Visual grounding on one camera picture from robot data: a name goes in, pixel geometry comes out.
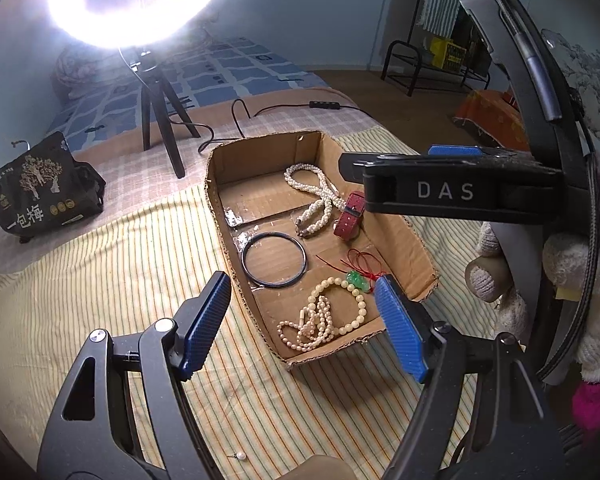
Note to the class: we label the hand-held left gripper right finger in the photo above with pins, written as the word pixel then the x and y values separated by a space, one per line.
pixel 400 330

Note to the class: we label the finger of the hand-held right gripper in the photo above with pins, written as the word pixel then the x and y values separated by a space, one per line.
pixel 455 150

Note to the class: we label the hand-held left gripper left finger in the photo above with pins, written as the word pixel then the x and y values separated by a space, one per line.
pixel 205 325

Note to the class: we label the black bangle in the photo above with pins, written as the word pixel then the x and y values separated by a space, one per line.
pixel 243 260

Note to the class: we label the small pearl bead strand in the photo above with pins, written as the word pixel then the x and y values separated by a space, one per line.
pixel 300 332

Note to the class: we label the cardboard box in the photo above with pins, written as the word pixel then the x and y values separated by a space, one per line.
pixel 275 200

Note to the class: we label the person's right hand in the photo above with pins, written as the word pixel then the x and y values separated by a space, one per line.
pixel 560 260

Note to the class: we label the orange patterned cloth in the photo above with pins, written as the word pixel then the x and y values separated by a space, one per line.
pixel 490 115

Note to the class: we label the dark hanging clothes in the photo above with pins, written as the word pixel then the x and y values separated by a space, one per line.
pixel 480 62

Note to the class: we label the yellow box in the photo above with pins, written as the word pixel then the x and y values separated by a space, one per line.
pixel 447 52

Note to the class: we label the black metal shoe rack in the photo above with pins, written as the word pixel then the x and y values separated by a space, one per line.
pixel 395 50

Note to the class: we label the small pearl earring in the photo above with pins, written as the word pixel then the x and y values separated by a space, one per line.
pixel 240 456

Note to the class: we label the tan cloth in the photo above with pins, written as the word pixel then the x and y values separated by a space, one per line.
pixel 320 467

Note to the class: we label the black tripod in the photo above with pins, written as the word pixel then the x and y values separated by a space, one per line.
pixel 175 157

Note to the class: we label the black bag with gold print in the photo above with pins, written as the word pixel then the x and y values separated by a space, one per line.
pixel 35 195

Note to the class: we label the folded floral quilt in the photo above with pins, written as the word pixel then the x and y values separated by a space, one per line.
pixel 72 72

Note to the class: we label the landscape wall picture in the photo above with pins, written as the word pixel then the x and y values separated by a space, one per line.
pixel 595 75

